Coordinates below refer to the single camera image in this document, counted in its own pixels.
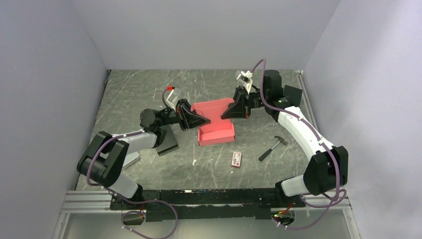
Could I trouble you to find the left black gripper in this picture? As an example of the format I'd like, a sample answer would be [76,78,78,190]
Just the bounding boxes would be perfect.
[160,99,211,132]

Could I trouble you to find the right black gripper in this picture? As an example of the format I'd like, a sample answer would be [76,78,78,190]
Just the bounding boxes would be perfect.
[220,86,269,119]

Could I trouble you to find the red cardboard paper box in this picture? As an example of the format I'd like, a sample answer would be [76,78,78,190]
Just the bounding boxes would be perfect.
[191,98,235,146]

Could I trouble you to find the small red white box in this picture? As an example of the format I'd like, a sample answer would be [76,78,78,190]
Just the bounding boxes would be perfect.
[231,152,242,168]

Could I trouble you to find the black box near left arm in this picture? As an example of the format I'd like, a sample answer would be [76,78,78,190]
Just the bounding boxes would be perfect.
[155,125,179,156]

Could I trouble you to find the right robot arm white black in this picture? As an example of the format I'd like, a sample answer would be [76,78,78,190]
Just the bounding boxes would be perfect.
[221,70,348,207]

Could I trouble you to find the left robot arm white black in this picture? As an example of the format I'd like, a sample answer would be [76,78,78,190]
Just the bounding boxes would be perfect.
[76,99,211,209]

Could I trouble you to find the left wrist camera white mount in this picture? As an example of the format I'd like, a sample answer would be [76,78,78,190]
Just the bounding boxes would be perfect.
[164,86,182,110]

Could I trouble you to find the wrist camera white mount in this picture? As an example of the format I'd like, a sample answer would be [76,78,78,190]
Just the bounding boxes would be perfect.
[164,86,182,110]
[235,70,253,95]

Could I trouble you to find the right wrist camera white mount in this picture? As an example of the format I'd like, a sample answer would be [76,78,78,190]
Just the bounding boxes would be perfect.
[235,70,253,95]

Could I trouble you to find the hammer with black handle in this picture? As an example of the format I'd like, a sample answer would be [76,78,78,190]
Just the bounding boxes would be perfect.
[258,135,288,161]

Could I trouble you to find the black box near right wall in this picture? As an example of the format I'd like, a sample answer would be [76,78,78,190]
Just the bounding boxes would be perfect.
[283,85,303,107]

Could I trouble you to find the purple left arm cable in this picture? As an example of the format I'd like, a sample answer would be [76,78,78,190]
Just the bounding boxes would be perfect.
[86,89,179,239]

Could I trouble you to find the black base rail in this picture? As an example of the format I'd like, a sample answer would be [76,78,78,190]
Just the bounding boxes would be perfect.
[110,188,305,222]

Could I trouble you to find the aluminium frame rail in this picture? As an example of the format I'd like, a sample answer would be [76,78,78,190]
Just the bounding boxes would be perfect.
[61,191,112,214]

